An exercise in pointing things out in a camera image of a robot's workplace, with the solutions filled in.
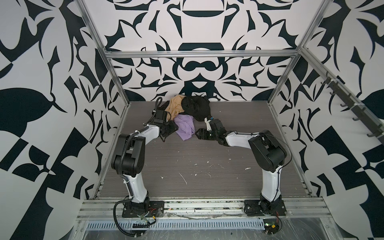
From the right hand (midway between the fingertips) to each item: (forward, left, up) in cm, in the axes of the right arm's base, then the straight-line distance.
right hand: (200, 131), depth 97 cm
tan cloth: (+18, +17, +5) cm, 25 cm away
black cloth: (+20, +1, +2) cm, 20 cm away
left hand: (+4, +15, +3) cm, 15 cm away
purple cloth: (+5, +9, -1) cm, 11 cm away
